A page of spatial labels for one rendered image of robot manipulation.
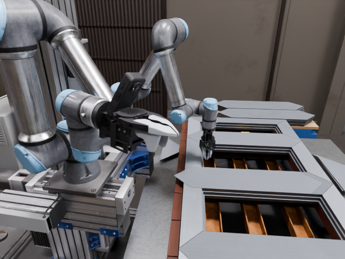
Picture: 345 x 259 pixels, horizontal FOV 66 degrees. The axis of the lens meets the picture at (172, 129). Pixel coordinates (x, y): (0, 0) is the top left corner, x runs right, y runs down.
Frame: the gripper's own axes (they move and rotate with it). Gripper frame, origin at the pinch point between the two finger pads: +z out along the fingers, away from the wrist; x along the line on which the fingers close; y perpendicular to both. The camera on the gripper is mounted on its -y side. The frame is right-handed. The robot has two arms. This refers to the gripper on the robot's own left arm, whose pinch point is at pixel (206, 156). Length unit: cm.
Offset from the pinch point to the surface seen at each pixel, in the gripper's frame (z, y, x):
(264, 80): 19, -239, 89
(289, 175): 1.0, 13.1, 42.6
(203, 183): 0.9, 23.7, -2.2
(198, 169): 0.9, 12.0, -4.7
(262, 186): 1.0, 23.7, 26.2
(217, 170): 1.0, 11.5, 5.4
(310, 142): 12, -46, 78
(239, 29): -46, -243, 48
